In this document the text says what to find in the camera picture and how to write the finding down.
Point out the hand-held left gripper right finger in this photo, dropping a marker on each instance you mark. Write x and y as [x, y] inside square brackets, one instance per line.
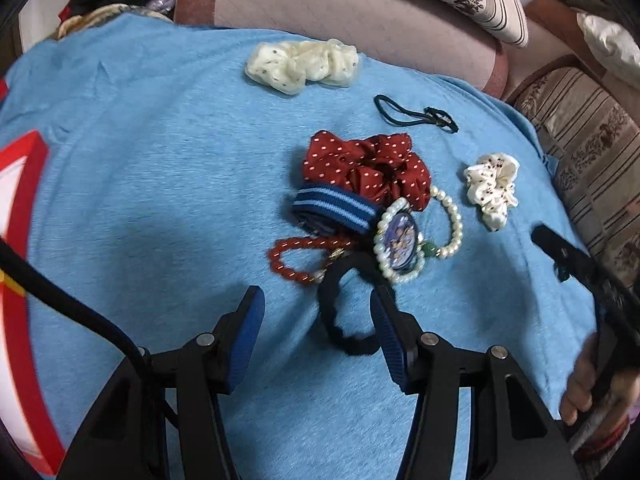
[387, 330]

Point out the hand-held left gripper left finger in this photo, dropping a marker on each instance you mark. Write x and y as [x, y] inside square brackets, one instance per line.
[245, 330]

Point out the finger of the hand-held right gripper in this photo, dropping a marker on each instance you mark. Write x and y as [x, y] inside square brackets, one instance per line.
[565, 255]

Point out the blue patterned oval charm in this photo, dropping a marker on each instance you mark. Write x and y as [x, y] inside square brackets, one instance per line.
[400, 240]

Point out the white floral scrunchie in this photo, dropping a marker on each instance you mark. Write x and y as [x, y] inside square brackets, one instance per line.
[492, 185]

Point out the blue striped hair band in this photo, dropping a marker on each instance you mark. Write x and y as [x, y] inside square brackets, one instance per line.
[335, 205]

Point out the red polka dot scrunchie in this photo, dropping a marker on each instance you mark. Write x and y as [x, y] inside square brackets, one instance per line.
[350, 160]

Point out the person's right hand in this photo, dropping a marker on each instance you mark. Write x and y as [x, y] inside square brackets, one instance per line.
[580, 385]

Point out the brown striped sofa cover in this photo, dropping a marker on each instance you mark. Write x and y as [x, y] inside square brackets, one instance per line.
[590, 150]

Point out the blue blanket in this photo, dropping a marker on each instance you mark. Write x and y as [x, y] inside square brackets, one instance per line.
[150, 160]

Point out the white cloth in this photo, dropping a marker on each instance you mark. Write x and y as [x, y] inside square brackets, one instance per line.
[610, 40]

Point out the cream dotted scrunchie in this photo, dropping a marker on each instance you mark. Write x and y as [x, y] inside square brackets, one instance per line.
[300, 62]

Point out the pink cushion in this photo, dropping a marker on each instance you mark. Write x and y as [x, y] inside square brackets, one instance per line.
[350, 0]

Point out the purple glittery cloth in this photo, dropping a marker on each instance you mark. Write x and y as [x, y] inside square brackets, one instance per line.
[162, 2]

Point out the beige patterned cloth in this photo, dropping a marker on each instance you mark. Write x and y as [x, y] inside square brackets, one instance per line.
[100, 17]

